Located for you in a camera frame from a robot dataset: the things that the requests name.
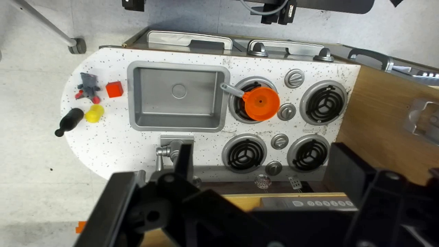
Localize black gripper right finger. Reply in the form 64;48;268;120
329;141;439;247

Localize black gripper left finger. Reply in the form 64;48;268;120
75;141;286;247

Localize gray mouse plush toy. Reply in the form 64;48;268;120
75;71;104;105

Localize silver toy faucet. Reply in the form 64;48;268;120
156;134;197;172

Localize gray toy microwave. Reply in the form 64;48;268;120
252;193;361;212

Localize black coil toy burner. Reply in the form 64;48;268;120
287;133;333;172
231;75;279;124
221;133;270;174
300;79;349;126

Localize black toy bottle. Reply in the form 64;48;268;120
54;107;86;138

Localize gray toy sink basin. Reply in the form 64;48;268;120
127;60;231;133

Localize red toy cube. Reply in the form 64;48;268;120
105;79;125;98

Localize orange toy pot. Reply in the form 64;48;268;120
220;82;282;122

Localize wooden play kitchen unit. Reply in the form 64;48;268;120
60;26;439;216

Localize clear hanging utensil hook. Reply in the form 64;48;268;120
287;176;304;190
256;172;272;190

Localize silver stove knob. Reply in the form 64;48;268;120
270;131;291;150
264;159;285;176
278;101;298;122
283;67;307;90

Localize gray caster leg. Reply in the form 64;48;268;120
13;0;88;54

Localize aluminum extrusion rail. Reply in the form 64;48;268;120
383;56;439;83

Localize silver front handle bar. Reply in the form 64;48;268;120
246;38;338;63

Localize thick black cable conduit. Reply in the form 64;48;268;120
293;0;377;15

